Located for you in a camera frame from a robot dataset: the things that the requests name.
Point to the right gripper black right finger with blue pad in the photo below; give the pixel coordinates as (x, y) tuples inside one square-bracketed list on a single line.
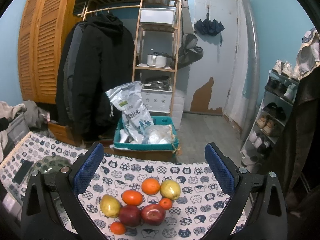
[(267, 218)]

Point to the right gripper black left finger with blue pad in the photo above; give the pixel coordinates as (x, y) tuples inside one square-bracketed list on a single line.
[(40, 218)]

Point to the small tangerine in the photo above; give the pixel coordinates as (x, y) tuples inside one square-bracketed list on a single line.
[(165, 203), (117, 228)]

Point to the red apple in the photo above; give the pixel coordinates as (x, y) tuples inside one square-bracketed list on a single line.
[(153, 214), (130, 215)]

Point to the orange tangerine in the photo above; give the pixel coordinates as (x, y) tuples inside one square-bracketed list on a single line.
[(132, 197)]

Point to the large orange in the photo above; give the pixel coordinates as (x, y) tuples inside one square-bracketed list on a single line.
[(150, 186)]

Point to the green patterned bowl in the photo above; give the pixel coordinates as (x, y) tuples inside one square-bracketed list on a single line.
[(51, 164)]

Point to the black smartphone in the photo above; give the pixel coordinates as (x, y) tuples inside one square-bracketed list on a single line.
[(22, 172)]

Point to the brown hanging coat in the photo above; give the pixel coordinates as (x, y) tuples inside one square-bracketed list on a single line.
[(295, 157)]

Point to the grey metal pipe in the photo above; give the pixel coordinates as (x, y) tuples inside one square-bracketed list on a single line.
[(253, 68)]

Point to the white shoe rack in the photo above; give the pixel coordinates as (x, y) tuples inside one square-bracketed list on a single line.
[(271, 118)]

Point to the cat-patterned white blue tablecloth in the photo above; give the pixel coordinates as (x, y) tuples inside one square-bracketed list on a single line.
[(199, 205)]

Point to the grey clothes pile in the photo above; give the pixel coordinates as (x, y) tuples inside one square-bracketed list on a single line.
[(17, 121)]

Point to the teal cardboard box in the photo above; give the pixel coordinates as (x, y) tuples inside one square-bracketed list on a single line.
[(157, 120)]

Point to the clear plastic bag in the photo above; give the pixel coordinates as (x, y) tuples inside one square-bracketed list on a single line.
[(159, 134)]

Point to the white blue rice bag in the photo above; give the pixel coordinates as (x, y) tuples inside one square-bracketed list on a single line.
[(135, 116)]

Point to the pale blue door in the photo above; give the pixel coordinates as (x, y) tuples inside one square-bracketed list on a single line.
[(210, 78)]

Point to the white patterned storage box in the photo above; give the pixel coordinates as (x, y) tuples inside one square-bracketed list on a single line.
[(157, 100)]

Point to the black hanging coat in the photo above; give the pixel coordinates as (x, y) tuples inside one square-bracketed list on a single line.
[(97, 56)]

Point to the steel pot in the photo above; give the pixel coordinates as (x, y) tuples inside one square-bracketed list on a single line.
[(157, 83)]

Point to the grey hanging bag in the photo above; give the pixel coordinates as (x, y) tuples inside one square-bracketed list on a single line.
[(189, 52)]

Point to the white rice cooker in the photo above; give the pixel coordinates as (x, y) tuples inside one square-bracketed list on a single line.
[(156, 59)]

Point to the wooden shelf rack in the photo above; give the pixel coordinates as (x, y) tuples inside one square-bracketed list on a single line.
[(151, 38)]

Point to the dark blue folded umbrella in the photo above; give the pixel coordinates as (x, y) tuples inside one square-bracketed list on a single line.
[(209, 31)]

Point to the wooden louvered closet door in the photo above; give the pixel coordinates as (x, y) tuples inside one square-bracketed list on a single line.
[(44, 27)]

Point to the white storage bin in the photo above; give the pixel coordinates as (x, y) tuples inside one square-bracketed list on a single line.
[(162, 16)]

